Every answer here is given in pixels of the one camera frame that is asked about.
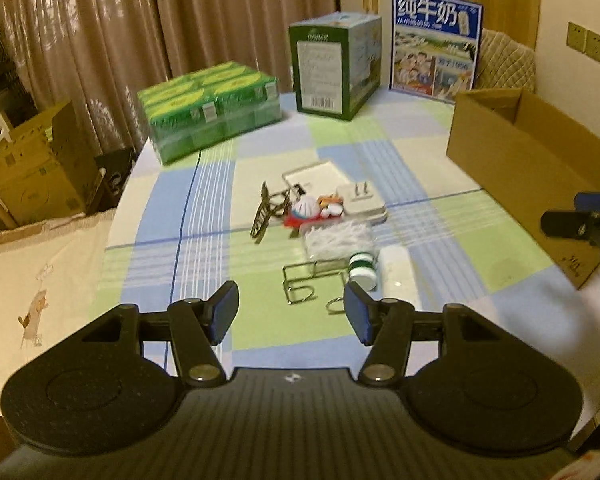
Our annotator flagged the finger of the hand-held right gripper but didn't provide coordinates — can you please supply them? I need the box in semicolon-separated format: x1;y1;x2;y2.
574;191;600;217
540;209;600;261

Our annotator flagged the brown cardboard box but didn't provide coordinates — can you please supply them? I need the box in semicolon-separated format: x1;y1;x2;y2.
446;87;600;290

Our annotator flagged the cream embroidered cloth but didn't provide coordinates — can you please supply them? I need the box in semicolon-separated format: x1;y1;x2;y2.
0;207;131;401

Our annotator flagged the black metal rack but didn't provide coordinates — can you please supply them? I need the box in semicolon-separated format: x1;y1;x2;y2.
0;10;37;121

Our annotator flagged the green shrink-wrapped carton pack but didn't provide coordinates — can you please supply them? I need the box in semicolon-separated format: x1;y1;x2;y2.
137;61;282;166

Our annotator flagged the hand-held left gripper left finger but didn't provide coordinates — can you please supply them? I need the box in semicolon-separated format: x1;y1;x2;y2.
82;281;241;388

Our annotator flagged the cardboard carton with white flap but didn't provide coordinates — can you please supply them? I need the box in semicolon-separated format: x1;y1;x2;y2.
0;112;88;226

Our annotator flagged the white flat box tray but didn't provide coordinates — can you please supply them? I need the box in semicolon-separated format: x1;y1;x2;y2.
281;160;353;196

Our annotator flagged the chair with quilted beige cover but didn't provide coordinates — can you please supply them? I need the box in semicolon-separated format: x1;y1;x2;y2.
472;27;538;95

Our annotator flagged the green and white jar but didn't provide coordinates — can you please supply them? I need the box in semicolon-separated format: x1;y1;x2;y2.
347;251;379;292

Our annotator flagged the checked pastel tablecloth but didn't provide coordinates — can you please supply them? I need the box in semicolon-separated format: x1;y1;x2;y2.
87;91;600;411

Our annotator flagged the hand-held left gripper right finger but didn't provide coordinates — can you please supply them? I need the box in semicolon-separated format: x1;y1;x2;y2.
343;281;501;388

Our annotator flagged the white cylinder roll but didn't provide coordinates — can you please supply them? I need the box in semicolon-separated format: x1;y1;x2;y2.
377;246;422;311

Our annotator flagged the metal wire rack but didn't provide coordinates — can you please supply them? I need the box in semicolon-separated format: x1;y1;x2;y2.
281;257;366;315

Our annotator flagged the green milk gift box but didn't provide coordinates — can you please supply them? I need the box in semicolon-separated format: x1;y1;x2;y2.
287;11;383;122

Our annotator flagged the blue milk gift box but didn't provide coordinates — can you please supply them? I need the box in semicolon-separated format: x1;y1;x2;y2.
389;0;484;105

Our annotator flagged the white power adapter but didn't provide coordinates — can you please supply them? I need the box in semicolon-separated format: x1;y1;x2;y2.
336;182;387;223

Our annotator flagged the beige curtain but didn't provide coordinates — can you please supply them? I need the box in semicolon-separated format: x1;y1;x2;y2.
0;0;173;161
150;0;342;93

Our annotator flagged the dark hair claw clip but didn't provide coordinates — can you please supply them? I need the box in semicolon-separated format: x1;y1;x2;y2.
250;181;293;244

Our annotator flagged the cat figurine toy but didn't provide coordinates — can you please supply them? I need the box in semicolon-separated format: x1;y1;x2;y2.
283;194;344;228

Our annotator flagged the open brown cardboard carton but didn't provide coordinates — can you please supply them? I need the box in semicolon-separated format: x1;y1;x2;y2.
10;100;103;206

